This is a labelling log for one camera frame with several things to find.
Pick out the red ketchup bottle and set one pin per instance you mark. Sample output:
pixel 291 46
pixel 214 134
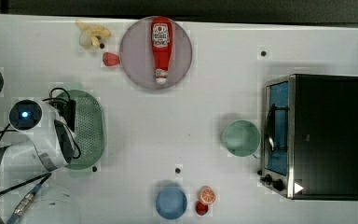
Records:
pixel 161 43

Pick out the black toaster oven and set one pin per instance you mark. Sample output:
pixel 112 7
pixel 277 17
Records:
pixel 309 146

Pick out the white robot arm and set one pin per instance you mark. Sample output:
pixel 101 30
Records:
pixel 48 144

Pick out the toy strawberry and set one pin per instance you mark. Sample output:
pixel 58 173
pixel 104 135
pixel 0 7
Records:
pixel 110 59

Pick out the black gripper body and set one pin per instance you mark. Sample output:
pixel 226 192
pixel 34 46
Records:
pixel 67 114

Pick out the small red toy fruit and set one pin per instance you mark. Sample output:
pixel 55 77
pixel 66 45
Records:
pixel 201 209

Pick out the grey round plate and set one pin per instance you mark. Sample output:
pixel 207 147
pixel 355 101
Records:
pixel 137 57

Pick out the toy orange slice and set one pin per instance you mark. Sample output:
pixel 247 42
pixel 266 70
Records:
pixel 207 195

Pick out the mint green cup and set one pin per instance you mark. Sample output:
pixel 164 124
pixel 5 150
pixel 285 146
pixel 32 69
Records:
pixel 241 138

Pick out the peeled toy banana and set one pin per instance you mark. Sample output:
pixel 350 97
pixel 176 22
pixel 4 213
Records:
pixel 92 35

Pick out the blue bowl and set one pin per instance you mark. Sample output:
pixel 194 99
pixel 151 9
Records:
pixel 171 203

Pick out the mint green plastic strainer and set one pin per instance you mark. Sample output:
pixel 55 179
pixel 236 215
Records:
pixel 89 131

